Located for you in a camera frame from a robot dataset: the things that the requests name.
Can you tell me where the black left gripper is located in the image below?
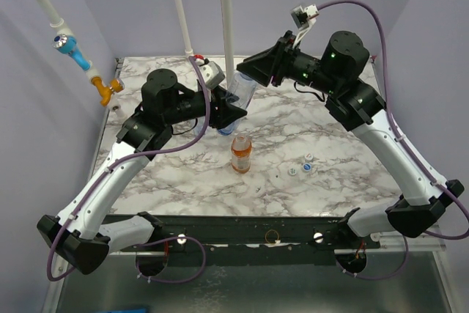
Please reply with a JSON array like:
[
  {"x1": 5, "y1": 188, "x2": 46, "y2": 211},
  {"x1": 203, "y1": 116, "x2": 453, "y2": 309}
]
[{"x1": 164, "y1": 84, "x2": 248, "y2": 128}]

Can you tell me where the blue label Pocari bottle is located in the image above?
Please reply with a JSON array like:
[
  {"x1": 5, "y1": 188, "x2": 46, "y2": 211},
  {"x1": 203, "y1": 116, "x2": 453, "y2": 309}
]
[{"x1": 217, "y1": 122, "x2": 236, "y2": 136}]

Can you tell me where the orange tea bottle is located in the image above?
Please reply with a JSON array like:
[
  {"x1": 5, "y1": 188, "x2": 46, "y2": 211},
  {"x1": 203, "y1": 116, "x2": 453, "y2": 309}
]
[{"x1": 231, "y1": 133, "x2": 252, "y2": 174}]

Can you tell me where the white green tea cap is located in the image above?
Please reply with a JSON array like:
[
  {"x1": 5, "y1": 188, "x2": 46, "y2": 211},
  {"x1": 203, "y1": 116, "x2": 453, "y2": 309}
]
[{"x1": 288, "y1": 168, "x2": 298, "y2": 176}]

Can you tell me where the clear blue-tinted plastic bottle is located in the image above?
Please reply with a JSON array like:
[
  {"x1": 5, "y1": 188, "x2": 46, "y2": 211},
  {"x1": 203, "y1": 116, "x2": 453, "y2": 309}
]
[{"x1": 193, "y1": 119, "x2": 204, "y2": 137}]

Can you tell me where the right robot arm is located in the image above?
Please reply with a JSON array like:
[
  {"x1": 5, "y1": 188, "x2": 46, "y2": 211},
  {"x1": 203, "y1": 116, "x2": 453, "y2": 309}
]
[{"x1": 237, "y1": 31, "x2": 464, "y2": 248}]

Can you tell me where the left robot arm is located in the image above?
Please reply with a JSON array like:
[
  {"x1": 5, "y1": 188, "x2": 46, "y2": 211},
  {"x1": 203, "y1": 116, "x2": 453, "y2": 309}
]
[{"x1": 37, "y1": 63, "x2": 247, "y2": 275}]

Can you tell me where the white vertical pole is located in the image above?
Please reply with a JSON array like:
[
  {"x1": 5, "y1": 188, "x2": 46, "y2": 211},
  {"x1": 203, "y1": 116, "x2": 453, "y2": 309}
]
[{"x1": 221, "y1": 0, "x2": 235, "y2": 82}]

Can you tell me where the yellow plastic faucet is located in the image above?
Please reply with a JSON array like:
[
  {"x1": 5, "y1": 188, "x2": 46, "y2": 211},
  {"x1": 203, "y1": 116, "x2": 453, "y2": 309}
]
[{"x1": 91, "y1": 76, "x2": 125, "y2": 107}]

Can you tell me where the blue plastic faucet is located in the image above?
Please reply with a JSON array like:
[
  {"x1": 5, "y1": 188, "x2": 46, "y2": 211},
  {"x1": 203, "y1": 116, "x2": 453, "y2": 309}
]
[{"x1": 52, "y1": 34, "x2": 91, "y2": 71}]

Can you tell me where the blue object at bottom edge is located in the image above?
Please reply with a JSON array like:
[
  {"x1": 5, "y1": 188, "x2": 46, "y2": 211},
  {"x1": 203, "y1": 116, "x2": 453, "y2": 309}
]
[{"x1": 121, "y1": 307, "x2": 148, "y2": 313}]

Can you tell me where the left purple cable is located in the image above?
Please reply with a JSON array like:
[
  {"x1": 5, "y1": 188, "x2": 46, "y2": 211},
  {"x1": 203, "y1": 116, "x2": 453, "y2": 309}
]
[{"x1": 45, "y1": 55, "x2": 213, "y2": 284}]

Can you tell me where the purple cable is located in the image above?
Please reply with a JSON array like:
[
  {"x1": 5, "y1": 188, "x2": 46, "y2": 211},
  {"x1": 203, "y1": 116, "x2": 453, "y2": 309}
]
[
  {"x1": 317, "y1": 0, "x2": 469, "y2": 281},
  {"x1": 45, "y1": 55, "x2": 213, "y2": 284}
]

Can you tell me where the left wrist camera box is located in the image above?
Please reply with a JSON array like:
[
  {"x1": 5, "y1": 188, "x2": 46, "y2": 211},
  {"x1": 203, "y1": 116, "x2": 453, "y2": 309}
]
[{"x1": 199, "y1": 62, "x2": 226, "y2": 90}]

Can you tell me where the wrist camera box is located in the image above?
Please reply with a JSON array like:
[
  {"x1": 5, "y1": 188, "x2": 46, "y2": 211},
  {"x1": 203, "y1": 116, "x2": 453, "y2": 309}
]
[
  {"x1": 199, "y1": 62, "x2": 226, "y2": 90},
  {"x1": 290, "y1": 4, "x2": 319, "y2": 48}
]

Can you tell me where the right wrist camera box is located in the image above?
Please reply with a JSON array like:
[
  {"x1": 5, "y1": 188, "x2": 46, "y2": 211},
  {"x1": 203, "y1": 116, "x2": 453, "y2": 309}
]
[{"x1": 290, "y1": 4, "x2": 319, "y2": 48}]

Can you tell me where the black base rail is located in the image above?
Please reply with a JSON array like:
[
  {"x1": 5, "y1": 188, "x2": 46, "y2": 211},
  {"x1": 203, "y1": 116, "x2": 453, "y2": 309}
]
[{"x1": 123, "y1": 214, "x2": 380, "y2": 267}]

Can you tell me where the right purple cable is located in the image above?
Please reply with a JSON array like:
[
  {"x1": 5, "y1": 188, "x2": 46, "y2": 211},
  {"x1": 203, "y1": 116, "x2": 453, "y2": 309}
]
[{"x1": 317, "y1": 0, "x2": 469, "y2": 281}]

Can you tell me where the white PVC pipe frame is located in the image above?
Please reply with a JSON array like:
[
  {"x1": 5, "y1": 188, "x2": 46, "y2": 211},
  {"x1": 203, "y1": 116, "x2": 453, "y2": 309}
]
[{"x1": 9, "y1": 0, "x2": 230, "y2": 125}]

